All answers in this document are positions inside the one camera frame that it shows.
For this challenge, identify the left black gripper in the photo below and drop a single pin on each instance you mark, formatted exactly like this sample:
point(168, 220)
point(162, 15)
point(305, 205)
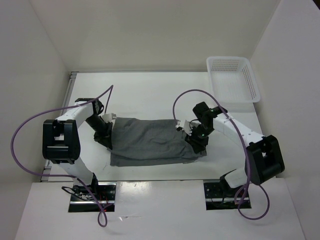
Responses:
point(105, 138)

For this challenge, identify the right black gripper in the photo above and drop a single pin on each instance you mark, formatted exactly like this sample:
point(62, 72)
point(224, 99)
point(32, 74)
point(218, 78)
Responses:
point(197, 145)

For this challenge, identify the grey shorts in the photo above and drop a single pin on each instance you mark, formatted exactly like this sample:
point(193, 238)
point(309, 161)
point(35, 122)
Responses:
point(137, 143)

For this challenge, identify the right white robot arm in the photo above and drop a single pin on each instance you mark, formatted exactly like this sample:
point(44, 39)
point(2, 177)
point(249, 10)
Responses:
point(265, 159)

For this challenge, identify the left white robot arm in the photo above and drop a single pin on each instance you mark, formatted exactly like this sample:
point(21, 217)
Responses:
point(61, 142)

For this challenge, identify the white plastic basket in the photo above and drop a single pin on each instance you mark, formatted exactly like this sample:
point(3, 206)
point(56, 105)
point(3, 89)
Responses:
point(232, 79)

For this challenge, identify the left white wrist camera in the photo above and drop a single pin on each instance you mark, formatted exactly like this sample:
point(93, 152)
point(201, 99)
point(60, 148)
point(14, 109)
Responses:
point(109, 117)

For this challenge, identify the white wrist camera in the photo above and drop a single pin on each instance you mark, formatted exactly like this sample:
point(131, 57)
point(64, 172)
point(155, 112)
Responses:
point(185, 126)
point(109, 117)

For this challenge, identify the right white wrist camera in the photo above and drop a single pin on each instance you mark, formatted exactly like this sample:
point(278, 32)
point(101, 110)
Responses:
point(185, 126)

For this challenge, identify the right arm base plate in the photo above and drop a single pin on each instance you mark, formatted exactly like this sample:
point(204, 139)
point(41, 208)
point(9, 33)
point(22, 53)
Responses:
point(218, 199)

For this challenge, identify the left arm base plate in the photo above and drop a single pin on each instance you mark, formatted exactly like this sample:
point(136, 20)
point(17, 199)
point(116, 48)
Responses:
point(82, 202)

